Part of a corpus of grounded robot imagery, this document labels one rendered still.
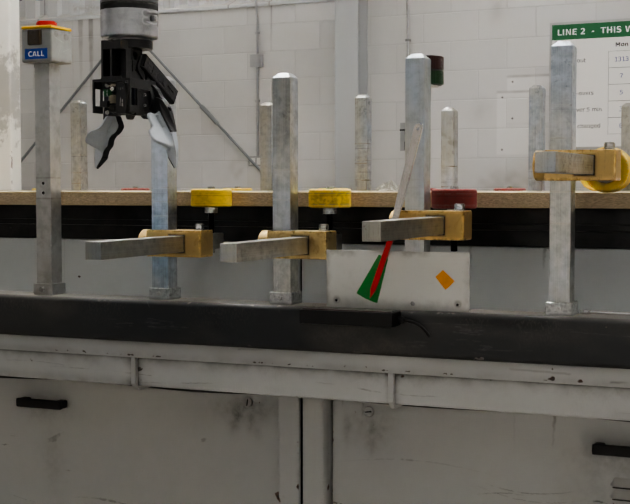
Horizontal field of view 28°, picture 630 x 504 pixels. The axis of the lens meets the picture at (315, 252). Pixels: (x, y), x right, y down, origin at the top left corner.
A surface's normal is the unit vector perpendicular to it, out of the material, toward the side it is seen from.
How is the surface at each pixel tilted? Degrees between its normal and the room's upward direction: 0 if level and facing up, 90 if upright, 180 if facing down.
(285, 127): 90
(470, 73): 90
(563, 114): 90
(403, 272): 90
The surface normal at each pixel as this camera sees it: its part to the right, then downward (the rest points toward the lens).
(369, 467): -0.39, 0.06
